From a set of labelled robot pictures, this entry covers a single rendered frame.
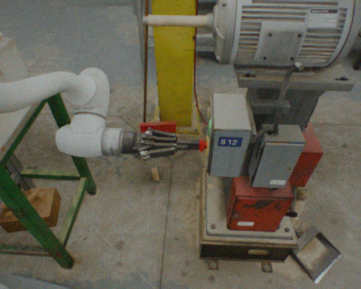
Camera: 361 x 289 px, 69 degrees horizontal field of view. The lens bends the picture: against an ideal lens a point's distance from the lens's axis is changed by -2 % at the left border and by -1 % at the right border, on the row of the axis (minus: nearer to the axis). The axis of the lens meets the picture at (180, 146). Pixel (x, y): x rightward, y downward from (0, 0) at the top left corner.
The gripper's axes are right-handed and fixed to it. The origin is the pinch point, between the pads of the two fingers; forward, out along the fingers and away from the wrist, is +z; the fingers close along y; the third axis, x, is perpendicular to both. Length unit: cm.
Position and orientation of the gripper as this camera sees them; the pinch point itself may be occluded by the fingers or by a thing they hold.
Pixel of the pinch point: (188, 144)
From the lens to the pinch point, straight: 83.7
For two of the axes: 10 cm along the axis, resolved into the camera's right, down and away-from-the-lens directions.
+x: 0.0, -6.9, -7.2
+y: -0.5, 7.2, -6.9
